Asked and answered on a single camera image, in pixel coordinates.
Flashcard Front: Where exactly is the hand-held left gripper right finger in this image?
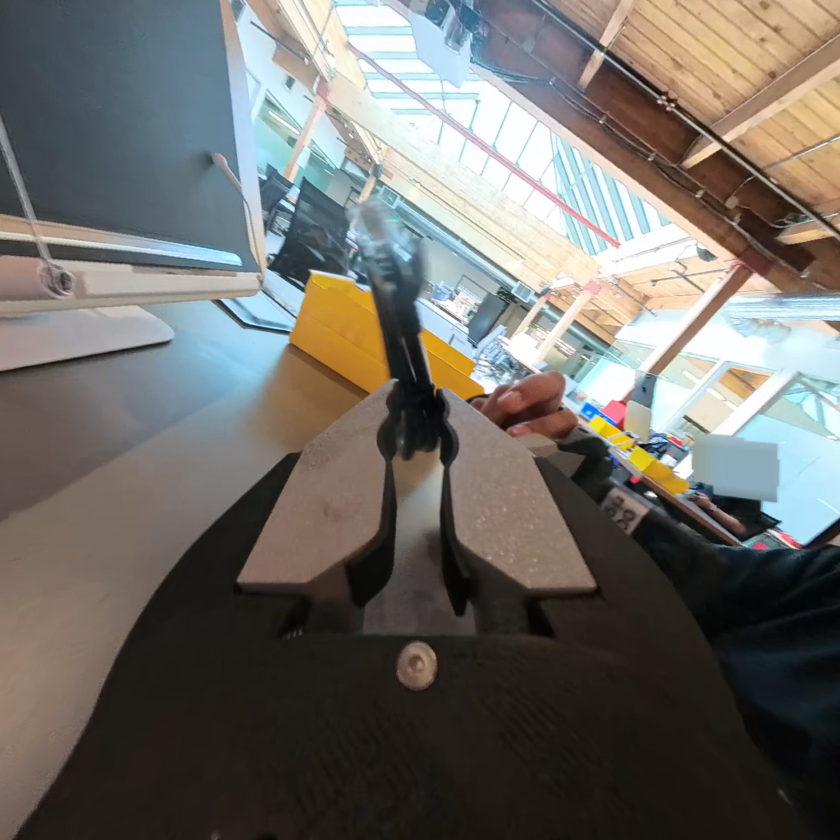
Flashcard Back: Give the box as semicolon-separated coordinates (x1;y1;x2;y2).
438;387;599;618

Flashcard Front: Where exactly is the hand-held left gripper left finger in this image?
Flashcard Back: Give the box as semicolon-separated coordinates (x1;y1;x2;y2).
236;379;400;608

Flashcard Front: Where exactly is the black cable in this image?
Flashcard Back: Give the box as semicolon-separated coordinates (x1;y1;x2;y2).
354;197;450;460

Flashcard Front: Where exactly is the person's right forearm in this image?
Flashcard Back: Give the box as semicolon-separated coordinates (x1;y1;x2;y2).
630;508;840;840

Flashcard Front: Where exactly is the person's right hand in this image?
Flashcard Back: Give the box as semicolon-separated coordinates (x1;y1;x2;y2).
471;371;580;439

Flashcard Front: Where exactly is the yellow plastic bin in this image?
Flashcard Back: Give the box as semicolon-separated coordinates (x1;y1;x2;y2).
289;270;485;401

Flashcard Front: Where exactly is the black desk monitor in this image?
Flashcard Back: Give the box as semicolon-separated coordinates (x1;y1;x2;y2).
466;292;509;345

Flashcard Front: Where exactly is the black office chair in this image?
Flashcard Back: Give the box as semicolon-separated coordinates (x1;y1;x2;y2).
269;177;361;290

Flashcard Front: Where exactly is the red ceiling pipe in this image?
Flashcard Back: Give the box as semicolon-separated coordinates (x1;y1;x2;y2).
348;42;621;249

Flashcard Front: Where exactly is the white ceiling projector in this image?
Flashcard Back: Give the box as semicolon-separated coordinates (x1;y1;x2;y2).
407;0;483;86

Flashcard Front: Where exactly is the silver ventilation duct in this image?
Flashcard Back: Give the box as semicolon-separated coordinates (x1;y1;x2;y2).
722;292;840;343

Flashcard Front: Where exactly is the white cord with plug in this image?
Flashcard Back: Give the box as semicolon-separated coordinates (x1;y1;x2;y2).
0;112;76;298
211;152;263;263

